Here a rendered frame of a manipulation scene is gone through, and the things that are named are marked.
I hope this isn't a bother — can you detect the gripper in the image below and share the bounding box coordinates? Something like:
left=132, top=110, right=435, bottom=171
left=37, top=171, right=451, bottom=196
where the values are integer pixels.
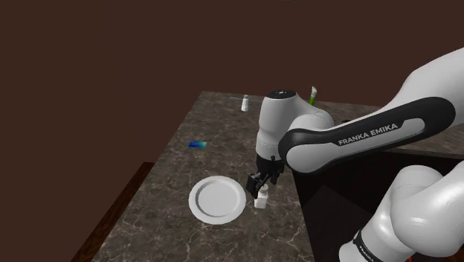
left=245, top=153, right=286, bottom=199

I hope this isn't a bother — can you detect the small white square bottle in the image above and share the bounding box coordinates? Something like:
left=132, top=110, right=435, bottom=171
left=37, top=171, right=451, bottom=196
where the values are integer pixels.
left=254, top=183, right=269, bottom=210

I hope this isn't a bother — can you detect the white round plate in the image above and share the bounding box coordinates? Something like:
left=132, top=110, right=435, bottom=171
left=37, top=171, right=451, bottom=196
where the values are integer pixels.
left=187, top=175, right=248, bottom=226

